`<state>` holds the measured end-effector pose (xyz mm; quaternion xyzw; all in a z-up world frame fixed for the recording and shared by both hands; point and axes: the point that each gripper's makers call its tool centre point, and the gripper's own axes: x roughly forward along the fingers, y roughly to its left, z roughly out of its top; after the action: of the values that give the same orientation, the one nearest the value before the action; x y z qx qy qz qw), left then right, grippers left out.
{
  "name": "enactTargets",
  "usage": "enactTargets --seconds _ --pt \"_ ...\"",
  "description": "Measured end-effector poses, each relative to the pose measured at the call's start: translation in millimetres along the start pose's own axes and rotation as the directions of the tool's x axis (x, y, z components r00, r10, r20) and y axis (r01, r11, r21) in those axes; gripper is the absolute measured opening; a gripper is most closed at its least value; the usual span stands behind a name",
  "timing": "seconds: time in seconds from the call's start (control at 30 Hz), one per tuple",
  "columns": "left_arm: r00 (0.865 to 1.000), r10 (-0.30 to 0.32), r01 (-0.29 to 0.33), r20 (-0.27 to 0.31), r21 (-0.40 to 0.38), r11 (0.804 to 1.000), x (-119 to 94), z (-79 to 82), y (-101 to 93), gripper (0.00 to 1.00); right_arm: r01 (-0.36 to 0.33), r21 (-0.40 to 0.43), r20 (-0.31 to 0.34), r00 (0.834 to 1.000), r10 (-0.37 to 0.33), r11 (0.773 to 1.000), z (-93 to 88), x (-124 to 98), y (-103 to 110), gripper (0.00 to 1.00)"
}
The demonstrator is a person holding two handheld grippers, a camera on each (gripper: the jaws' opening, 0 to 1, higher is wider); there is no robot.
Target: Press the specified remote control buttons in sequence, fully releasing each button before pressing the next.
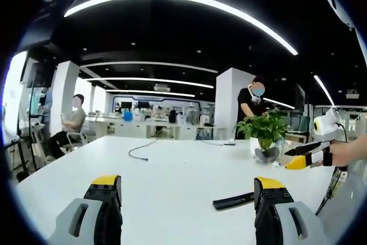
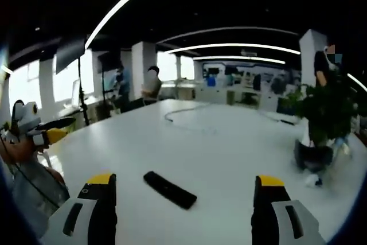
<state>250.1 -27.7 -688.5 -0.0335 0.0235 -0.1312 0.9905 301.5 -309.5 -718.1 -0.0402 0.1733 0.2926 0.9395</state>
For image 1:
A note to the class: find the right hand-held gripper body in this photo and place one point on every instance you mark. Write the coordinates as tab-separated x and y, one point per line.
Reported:
327	126

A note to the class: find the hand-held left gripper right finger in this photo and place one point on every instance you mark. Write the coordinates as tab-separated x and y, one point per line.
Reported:
269	213

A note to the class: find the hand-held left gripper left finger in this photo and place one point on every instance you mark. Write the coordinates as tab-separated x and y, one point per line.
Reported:
106	213

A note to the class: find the black remote control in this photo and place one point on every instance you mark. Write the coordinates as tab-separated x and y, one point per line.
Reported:
232	200

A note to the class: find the person's right hand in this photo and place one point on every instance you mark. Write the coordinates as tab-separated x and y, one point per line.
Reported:
342	154

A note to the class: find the small white blue item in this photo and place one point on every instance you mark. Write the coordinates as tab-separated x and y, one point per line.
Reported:
276	165

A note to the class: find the green potted plant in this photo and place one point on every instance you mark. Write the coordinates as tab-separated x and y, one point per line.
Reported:
263	127

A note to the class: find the white flat device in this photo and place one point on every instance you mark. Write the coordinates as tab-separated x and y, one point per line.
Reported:
229	143

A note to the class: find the white office chair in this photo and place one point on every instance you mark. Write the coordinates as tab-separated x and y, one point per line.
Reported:
76	137

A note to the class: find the white square pillar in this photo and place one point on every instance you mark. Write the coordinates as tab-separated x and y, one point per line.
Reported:
64	93
228	101

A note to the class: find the white background counter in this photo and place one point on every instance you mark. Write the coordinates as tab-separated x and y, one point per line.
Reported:
149	128

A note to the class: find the black bag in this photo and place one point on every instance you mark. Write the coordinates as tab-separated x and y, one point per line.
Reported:
172	116

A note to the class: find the ceiling air conditioner unit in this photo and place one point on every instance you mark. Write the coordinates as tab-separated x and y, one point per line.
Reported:
162	87

